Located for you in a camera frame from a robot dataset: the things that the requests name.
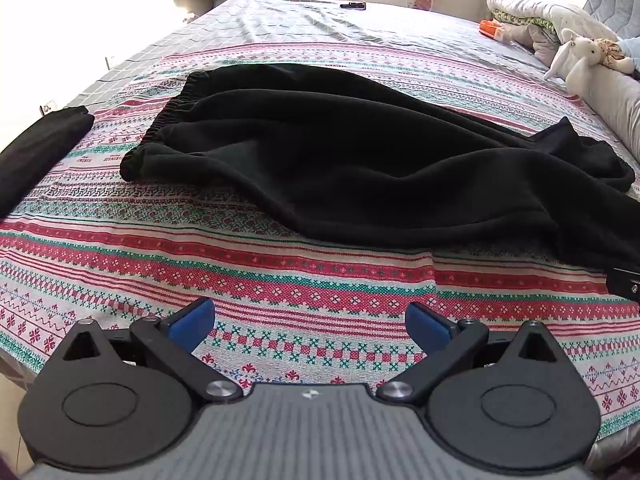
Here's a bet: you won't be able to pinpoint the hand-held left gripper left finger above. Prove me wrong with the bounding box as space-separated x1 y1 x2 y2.
62 297 242 404

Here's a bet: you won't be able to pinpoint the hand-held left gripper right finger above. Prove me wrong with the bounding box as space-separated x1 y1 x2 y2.
377 302 559 404

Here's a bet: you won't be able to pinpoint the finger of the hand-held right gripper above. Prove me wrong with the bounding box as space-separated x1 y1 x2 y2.
606 267 640 305

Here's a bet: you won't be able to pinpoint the black pants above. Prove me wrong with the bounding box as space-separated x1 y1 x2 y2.
121 64 640 273

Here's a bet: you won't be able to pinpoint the red green patterned bedspread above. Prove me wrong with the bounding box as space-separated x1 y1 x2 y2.
0 42 640 461

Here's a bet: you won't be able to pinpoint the long grey bolster pillow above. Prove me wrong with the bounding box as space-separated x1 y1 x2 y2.
582 37 640 148

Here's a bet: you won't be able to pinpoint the plush doll in patterned dress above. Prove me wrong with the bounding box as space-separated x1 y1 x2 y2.
594 37 636 75

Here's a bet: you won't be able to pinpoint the white plush bunny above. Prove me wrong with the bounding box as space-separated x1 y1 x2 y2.
542 27 609 94

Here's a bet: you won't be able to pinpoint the folded black garment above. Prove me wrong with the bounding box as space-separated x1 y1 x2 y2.
0 106 96 218

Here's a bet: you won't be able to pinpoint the grey crumpled cloth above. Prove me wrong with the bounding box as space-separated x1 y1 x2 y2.
514 22 563 65

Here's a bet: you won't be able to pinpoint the grey quilted pillow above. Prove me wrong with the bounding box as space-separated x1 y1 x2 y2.
582 0 640 40

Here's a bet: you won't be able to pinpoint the orange white toy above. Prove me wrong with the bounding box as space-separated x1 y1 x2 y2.
479 19 507 41

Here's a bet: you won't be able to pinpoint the white folded quilt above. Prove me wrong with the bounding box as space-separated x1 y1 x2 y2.
486 0 618 43

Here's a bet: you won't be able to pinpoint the grey checked bed sheet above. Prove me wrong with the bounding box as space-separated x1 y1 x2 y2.
82 0 556 93

